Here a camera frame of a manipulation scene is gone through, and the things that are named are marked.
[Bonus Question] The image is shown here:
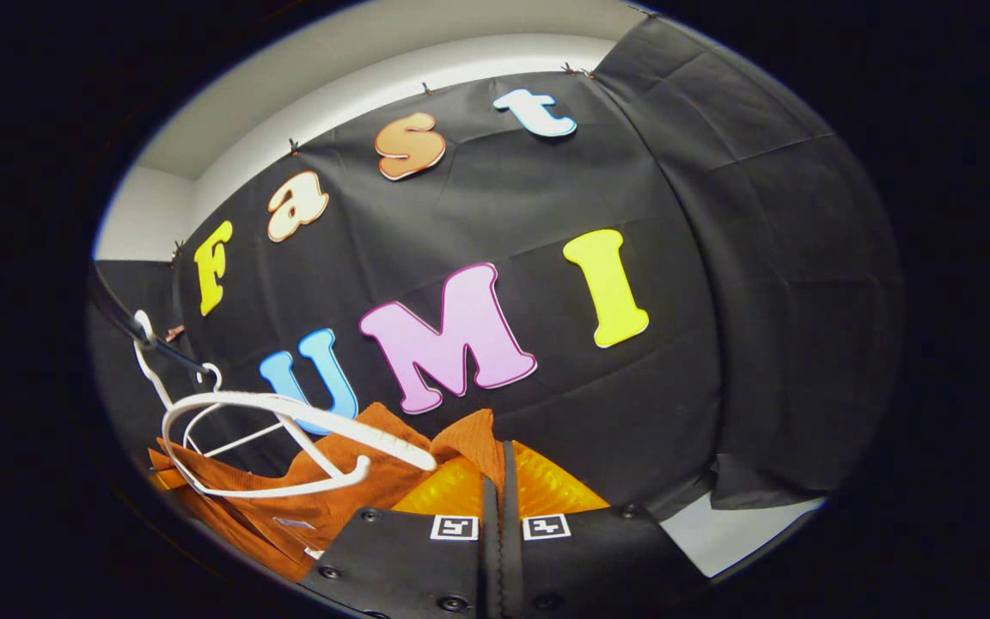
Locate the black clothes rack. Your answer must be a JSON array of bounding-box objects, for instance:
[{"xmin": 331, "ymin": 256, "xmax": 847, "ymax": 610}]
[{"xmin": 89, "ymin": 262, "xmax": 214, "ymax": 379}]

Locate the white clothes hanger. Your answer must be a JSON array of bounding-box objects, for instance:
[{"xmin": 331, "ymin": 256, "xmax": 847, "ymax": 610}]
[
  {"xmin": 132, "ymin": 309, "xmax": 204, "ymax": 452},
  {"xmin": 160, "ymin": 363, "xmax": 438, "ymax": 501}
]

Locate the black backdrop cloth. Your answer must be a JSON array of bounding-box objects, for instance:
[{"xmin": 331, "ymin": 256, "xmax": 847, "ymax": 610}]
[{"xmin": 91, "ymin": 17, "xmax": 904, "ymax": 517}]

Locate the rust orange corduroy shirt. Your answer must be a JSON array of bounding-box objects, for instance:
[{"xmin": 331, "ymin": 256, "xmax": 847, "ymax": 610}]
[{"xmin": 148, "ymin": 401, "xmax": 496, "ymax": 582}]

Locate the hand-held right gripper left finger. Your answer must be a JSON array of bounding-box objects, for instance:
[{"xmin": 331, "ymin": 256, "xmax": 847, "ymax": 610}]
[{"xmin": 296, "ymin": 456, "xmax": 503, "ymax": 619}]

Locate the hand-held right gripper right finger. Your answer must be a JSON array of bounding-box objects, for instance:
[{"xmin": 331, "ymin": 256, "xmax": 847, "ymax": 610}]
[{"xmin": 502, "ymin": 439, "xmax": 712, "ymax": 619}]

